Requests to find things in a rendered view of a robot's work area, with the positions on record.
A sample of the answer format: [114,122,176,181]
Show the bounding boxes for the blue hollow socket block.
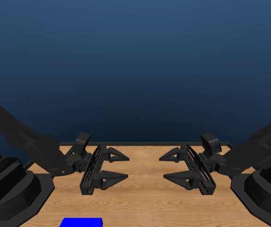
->
[59,218,104,227]

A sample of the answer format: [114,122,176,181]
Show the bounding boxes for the black table frame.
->
[22,141,263,172]

